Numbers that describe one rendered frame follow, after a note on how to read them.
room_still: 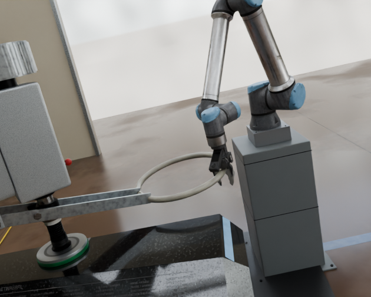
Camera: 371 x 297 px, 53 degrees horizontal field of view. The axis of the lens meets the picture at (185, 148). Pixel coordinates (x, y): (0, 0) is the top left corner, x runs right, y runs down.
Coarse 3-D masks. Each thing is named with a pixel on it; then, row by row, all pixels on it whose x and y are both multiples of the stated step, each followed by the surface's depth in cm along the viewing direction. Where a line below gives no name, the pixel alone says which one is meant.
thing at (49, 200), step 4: (48, 196) 151; (52, 196) 153; (40, 200) 150; (44, 200) 150; (48, 200) 151; (52, 200) 153; (56, 200) 154; (32, 204) 155; (36, 204) 153; (40, 204) 151; (44, 204) 150; (48, 204) 150; (52, 204) 151; (56, 204) 152; (28, 208) 153; (32, 208) 154; (36, 208) 151; (40, 208) 149; (48, 220) 152; (52, 220) 152
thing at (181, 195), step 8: (208, 152) 203; (168, 160) 209; (176, 160) 209; (160, 168) 207; (144, 176) 199; (216, 176) 172; (136, 184) 191; (208, 184) 168; (184, 192) 166; (192, 192) 166; (200, 192) 167; (152, 200) 171; (160, 200) 168; (168, 200) 167; (176, 200) 167
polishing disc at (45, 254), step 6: (72, 234) 168; (78, 234) 167; (72, 240) 162; (78, 240) 161; (84, 240) 160; (42, 246) 163; (48, 246) 162; (72, 246) 157; (78, 246) 156; (84, 246) 157; (42, 252) 158; (48, 252) 157; (54, 252) 156; (60, 252) 155; (66, 252) 153; (72, 252) 152; (78, 252) 154; (42, 258) 153; (48, 258) 152; (54, 258) 151; (60, 258) 150; (66, 258) 150
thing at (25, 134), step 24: (0, 96) 129; (24, 96) 134; (0, 120) 130; (24, 120) 135; (48, 120) 139; (0, 144) 132; (24, 144) 136; (48, 144) 140; (24, 168) 137; (48, 168) 142; (24, 192) 138; (48, 192) 143
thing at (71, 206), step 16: (112, 192) 175; (128, 192) 179; (0, 208) 149; (16, 208) 152; (48, 208) 148; (64, 208) 152; (80, 208) 156; (96, 208) 159; (112, 208) 164; (0, 224) 136; (16, 224) 142
